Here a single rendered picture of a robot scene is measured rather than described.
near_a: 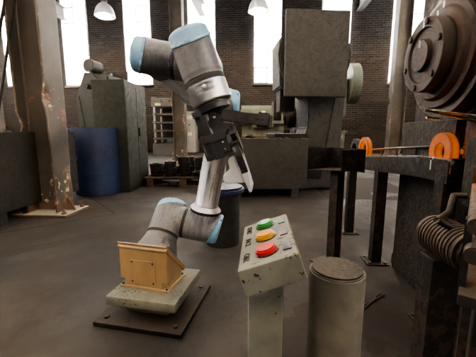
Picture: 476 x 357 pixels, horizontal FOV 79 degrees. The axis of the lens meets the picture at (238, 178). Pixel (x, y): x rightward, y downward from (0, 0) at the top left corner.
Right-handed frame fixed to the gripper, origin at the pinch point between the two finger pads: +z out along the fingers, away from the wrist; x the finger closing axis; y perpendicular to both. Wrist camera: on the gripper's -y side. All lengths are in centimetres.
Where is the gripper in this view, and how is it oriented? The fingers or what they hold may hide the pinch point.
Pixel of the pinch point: (251, 185)
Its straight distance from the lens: 66.7
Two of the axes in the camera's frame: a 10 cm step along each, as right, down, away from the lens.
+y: -9.4, 3.2, 1.0
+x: -0.6, 1.4, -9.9
